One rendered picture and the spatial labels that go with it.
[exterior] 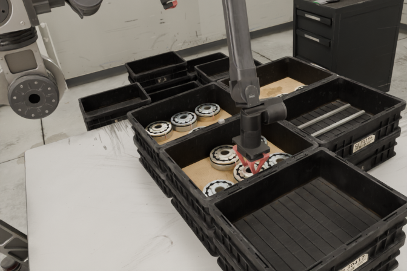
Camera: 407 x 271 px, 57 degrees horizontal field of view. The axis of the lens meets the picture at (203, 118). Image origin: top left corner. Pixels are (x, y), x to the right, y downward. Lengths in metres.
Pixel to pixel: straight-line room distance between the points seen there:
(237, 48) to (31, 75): 0.61
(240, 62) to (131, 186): 0.69
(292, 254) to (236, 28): 0.58
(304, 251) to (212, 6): 3.77
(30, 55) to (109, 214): 0.58
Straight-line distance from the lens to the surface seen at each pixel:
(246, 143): 1.03
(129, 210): 1.34
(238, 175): 1.12
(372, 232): 0.92
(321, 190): 1.15
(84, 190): 1.49
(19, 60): 1.23
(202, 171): 1.22
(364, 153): 1.36
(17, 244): 1.73
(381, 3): 2.88
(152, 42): 4.32
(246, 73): 0.98
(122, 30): 4.20
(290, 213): 1.07
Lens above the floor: 1.59
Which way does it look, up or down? 30 degrees down
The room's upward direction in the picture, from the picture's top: 7 degrees counter-clockwise
